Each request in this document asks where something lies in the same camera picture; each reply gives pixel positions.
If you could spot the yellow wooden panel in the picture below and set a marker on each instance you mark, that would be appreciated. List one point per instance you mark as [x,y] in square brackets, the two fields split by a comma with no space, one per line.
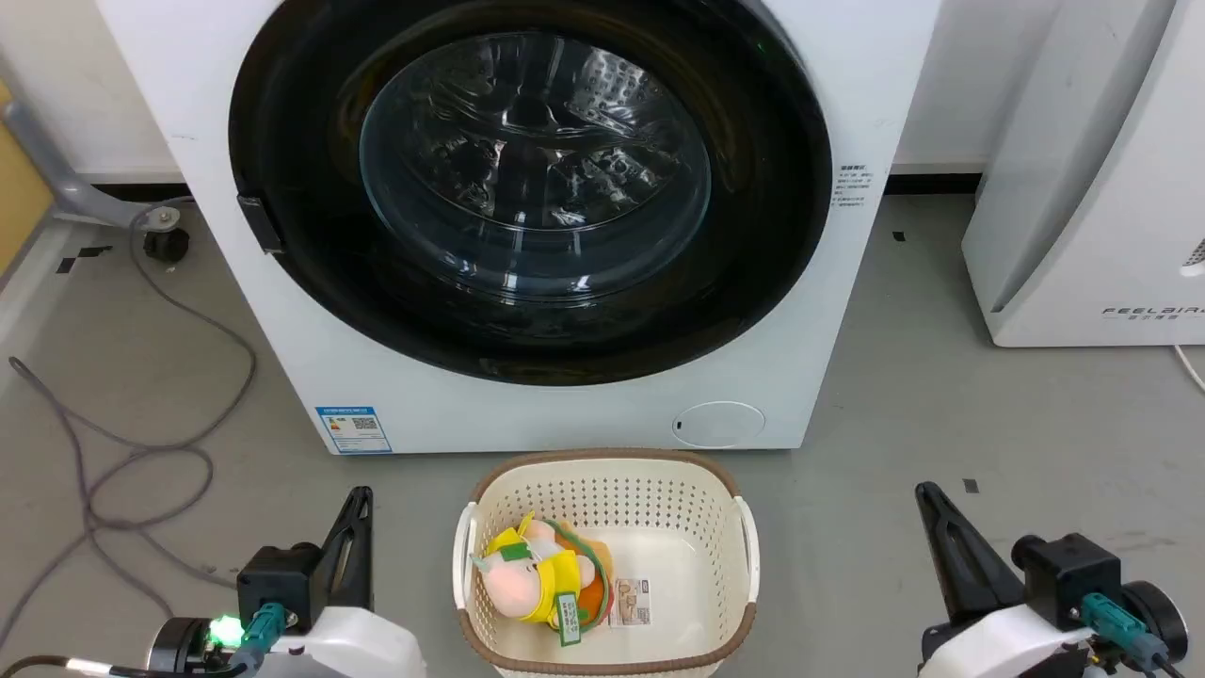
[19,188]

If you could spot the small printed card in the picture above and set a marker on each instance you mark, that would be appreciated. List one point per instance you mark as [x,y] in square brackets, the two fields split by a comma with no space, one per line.
[631,603]

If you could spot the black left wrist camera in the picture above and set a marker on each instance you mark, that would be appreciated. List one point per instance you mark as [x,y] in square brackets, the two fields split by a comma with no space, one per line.
[278,579]

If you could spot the black left wrist cylinder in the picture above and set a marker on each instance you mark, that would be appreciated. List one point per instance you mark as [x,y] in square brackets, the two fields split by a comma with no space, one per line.
[179,645]

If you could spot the round white filter cover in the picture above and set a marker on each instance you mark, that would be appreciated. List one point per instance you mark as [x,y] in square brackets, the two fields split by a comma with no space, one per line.
[720,425]

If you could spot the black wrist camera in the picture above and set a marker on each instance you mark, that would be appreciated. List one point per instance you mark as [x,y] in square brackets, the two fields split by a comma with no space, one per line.
[1068,570]
[278,579]

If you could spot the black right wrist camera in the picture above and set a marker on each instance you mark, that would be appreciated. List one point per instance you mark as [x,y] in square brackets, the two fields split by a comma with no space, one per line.
[1068,570]

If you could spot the pink pig plush toy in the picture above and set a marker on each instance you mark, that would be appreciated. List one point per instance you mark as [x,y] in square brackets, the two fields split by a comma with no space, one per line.
[527,584]

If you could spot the black right wrist cylinder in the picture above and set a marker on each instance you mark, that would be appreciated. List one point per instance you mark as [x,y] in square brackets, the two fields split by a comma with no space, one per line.
[1163,612]

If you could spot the white front-load washing machine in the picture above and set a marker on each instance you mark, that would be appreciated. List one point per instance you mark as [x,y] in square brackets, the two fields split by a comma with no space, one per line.
[857,85]

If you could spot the black wrist cylinder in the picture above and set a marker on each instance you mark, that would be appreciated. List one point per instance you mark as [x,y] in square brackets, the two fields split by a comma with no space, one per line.
[1163,612]
[179,645]

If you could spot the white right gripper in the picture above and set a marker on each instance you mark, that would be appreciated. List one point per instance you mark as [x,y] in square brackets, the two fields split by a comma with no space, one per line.
[998,650]

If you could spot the grey metal cart leg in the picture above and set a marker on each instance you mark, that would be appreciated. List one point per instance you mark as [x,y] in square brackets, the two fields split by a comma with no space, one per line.
[56,179]

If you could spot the white air purifier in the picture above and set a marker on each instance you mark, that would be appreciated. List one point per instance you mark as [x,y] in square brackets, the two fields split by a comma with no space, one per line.
[1083,188]

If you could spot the black caster wheel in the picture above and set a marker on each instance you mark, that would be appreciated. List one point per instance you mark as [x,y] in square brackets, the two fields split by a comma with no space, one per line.
[167,245]

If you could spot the small text sticker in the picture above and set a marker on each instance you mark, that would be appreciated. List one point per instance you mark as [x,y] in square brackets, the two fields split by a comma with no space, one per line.
[853,185]

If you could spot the cream perforated laundry basket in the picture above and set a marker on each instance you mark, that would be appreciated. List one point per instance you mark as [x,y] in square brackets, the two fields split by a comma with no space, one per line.
[678,508]

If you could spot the blue energy label sticker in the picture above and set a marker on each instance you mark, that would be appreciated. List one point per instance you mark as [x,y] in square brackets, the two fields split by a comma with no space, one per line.
[354,429]

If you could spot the round black glass washer door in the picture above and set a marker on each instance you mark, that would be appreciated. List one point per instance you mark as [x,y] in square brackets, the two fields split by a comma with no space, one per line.
[772,188]

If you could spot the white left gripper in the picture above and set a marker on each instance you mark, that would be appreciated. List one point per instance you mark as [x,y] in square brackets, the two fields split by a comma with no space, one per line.
[358,645]

